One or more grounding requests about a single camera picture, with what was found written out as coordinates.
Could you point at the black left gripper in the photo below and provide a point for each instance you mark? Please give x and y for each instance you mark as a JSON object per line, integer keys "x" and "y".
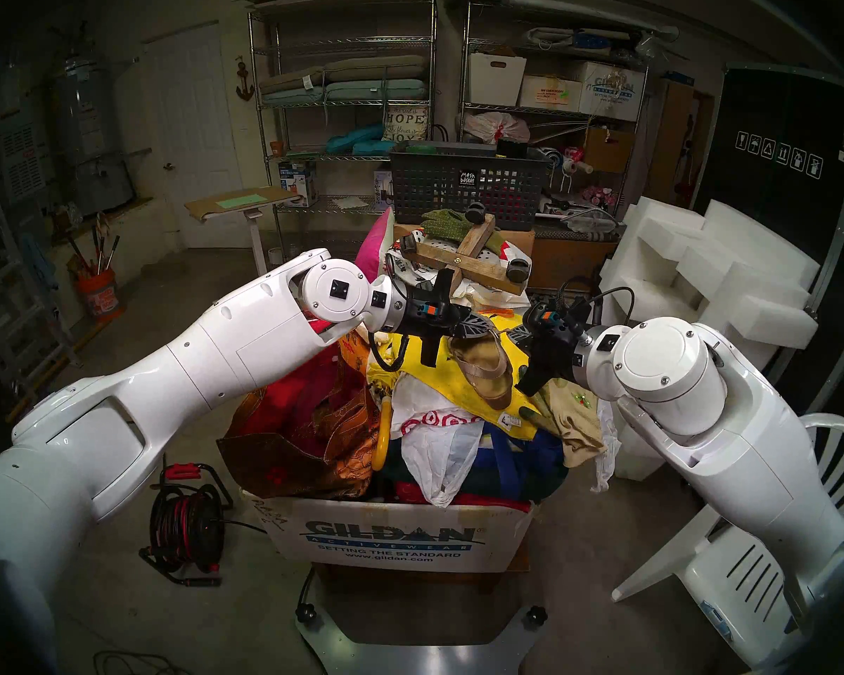
{"x": 429, "y": 318}

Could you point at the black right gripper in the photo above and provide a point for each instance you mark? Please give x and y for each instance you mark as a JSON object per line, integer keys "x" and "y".
{"x": 559, "y": 343}

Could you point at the tan flower sandal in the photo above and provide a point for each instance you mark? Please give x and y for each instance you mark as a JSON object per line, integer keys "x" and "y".
{"x": 489, "y": 378}

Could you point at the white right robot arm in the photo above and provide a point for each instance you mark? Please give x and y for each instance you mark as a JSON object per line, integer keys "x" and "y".
{"x": 731, "y": 455}

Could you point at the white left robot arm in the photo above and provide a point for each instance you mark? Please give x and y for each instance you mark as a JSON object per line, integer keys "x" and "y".
{"x": 204, "y": 357}

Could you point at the wooden cross caster dolly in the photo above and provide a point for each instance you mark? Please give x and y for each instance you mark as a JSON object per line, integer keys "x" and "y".
{"x": 478, "y": 262}

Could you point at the yellow towel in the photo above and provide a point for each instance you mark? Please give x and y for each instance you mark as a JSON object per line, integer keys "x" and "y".
{"x": 429, "y": 392}

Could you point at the tan green-fingered garden glove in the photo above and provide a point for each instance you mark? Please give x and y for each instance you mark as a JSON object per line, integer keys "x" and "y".
{"x": 577, "y": 427}

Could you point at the blue tote bag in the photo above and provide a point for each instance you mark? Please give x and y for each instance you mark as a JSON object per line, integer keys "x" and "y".
{"x": 513, "y": 463}

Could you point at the green knit glove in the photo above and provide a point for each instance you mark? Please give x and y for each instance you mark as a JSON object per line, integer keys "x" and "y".
{"x": 443, "y": 223}

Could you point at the pink pillow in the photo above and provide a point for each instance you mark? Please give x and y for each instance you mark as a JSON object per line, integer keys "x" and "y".
{"x": 376, "y": 248}

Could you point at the white hanging cloth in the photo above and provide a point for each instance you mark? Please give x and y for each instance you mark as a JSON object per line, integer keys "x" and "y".
{"x": 605, "y": 463}

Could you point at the white red-print plastic bag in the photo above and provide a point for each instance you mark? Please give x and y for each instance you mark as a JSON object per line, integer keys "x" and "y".
{"x": 439, "y": 463}

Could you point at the dark plastic mesh basket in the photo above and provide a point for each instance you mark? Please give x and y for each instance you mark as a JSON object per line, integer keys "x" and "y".
{"x": 429, "y": 188}

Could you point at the pink artificial flowers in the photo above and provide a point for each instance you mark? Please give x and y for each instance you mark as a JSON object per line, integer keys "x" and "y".
{"x": 600, "y": 197}

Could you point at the red gold fabric bag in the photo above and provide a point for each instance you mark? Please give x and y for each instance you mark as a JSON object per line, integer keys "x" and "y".
{"x": 302, "y": 434}

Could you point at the pink white plastic bag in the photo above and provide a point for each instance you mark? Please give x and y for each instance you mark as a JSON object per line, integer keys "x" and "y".
{"x": 496, "y": 126}

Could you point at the hope lettered sign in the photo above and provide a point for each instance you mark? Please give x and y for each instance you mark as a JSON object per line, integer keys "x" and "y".
{"x": 404, "y": 124}

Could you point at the teal cushion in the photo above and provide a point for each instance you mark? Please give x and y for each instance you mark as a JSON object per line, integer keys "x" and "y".
{"x": 355, "y": 139}

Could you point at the small brown cardboard box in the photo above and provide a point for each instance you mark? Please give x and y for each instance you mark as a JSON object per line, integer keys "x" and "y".
{"x": 608, "y": 150}

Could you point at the large Gildan cardboard box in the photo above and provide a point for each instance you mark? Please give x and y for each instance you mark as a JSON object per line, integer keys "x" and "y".
{"x": 394, "y": 536}

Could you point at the white foam packing insert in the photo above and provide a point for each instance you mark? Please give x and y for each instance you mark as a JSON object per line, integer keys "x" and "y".
{"x": 738, "y": 280}

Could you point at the blue product box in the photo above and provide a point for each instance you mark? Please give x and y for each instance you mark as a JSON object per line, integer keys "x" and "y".
{"x": 297, "y": 185}

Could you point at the white orange-label cardboard box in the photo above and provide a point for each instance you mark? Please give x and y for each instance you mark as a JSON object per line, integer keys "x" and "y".
{"x": 548, "y": 93}

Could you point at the white storage bin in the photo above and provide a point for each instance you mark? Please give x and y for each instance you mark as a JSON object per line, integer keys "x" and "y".
{"x": 496, "y": 81}

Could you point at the pale green seat cushion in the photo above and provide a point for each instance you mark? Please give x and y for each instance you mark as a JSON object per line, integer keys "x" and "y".
{"x": 380, "y": 90}

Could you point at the adjustable overbed table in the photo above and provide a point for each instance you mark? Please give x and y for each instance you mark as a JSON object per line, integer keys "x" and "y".
{"x": 243, "y": 202}

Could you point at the brown wooden cabinet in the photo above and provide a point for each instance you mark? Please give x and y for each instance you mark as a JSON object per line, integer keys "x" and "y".
{"x": 675, "y": 139}

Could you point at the small Gildan cardboard box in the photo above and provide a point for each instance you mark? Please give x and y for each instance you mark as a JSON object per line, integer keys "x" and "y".
{"x": 612, "y": 93}

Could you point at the olive seat cushion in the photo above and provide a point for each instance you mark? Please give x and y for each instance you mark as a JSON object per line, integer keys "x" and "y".
{"x": 373, "y": 67}

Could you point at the black flight case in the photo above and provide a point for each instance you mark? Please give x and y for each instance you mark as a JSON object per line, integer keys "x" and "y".
{"x": 781, "y": 209}

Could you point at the white plastic chair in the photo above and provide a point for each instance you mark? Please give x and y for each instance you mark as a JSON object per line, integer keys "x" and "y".
{"x": 738, "y": 582}

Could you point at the white plastic pipe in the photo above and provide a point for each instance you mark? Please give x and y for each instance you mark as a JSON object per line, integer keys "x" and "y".
{"x": 591, "y": 14}

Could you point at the white panel door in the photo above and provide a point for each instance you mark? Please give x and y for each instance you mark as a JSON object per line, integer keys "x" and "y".
{"x": 193, "y": 132}

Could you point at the orange plastic bucket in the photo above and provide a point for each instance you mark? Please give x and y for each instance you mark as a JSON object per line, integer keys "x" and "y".
{"x": 100, "y": 297}

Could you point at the grey water heater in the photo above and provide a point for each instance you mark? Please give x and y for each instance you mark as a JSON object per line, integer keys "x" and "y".
{"x": 88, "y": 132}

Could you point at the grey metal ladder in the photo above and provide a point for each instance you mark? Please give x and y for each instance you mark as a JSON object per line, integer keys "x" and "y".
{"x": 21, "y": 315}

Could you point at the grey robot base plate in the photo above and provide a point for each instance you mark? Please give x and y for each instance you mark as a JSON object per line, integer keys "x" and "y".
{"x": 422, "y": 659}

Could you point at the anchor wall decoration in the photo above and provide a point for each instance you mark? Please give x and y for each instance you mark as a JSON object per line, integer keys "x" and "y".
{"x": 245, "y": 83}

